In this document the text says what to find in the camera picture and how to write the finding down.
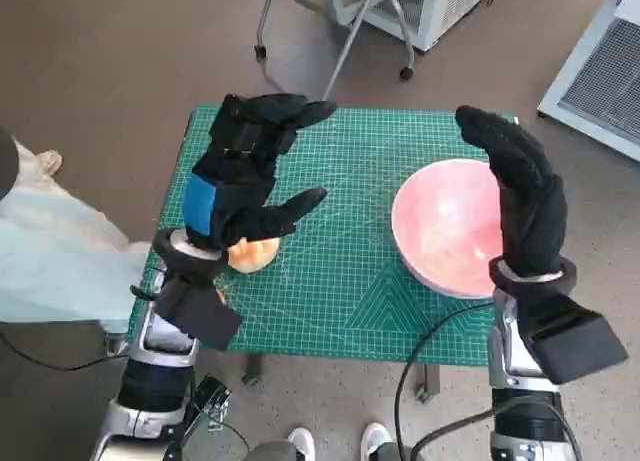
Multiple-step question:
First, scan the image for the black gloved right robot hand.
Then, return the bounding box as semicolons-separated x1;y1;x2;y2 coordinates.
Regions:
455;105;570;279

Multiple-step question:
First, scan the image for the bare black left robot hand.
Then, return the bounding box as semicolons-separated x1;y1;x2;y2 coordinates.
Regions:
182;93;338;253

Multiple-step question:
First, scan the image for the round toy bread bun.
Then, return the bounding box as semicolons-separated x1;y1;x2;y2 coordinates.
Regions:
227;236;281;275

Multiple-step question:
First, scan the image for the pink bowl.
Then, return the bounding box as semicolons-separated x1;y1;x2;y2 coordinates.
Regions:
391;158;504;299

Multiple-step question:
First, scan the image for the green cutting mat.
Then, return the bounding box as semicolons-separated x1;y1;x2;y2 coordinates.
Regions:
127;105;521;368

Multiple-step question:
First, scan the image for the white cabinet with grey grille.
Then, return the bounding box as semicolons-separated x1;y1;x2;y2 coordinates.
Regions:
537;0;640;163

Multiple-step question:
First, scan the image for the grey metal pole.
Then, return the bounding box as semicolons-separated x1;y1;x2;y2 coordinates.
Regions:
322;0;382;103

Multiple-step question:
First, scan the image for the black table leg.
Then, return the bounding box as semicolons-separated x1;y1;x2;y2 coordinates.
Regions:
241;353;264;386
416;364;442;405

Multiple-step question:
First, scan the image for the white cabinet with mesh panel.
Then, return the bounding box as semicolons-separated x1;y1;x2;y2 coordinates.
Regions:
329;0;502;53

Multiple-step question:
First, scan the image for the grey office chair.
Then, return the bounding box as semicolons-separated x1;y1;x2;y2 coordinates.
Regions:
254;0;417;80

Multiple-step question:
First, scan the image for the white shoe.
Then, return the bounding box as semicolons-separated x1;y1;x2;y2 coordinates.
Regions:
360;421;394;461
287;427;317;461

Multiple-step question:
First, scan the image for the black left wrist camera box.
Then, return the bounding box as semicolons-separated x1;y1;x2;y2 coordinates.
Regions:
158;274;244;352

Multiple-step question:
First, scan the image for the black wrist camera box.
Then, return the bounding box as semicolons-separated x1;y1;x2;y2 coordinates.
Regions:
158;274;244;352
517;295;629;385

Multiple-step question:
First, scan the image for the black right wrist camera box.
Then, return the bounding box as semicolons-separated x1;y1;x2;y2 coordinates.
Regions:
517;295;629;385

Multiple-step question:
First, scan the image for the long black robot cable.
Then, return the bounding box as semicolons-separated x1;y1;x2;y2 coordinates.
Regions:
393;300;496;461

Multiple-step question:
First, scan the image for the black metal frame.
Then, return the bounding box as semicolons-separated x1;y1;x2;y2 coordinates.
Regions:
164;375;234;461

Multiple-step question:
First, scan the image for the thin black floor cable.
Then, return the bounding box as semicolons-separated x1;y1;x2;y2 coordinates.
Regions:
0;328;126;373

